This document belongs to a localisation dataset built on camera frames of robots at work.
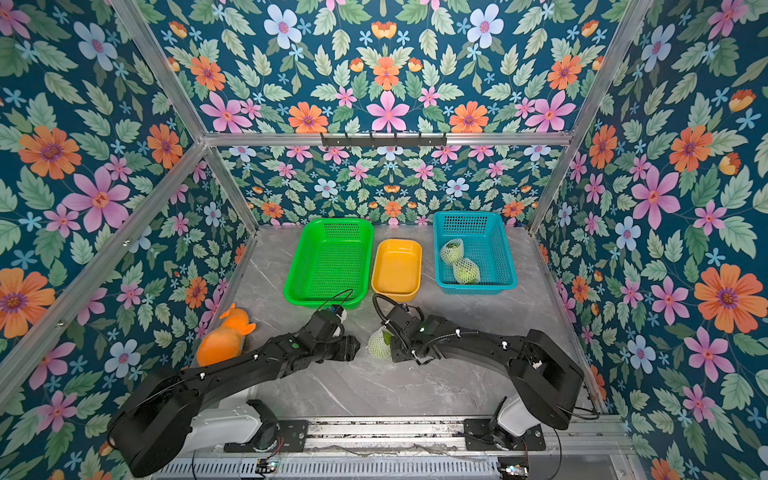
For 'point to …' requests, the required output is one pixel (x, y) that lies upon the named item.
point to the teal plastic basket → (473, 253)
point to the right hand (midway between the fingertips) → (402, 346)
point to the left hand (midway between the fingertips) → (357, 345)
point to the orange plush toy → (227, 340)
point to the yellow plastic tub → (397, 269)
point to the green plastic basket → (330, 264)
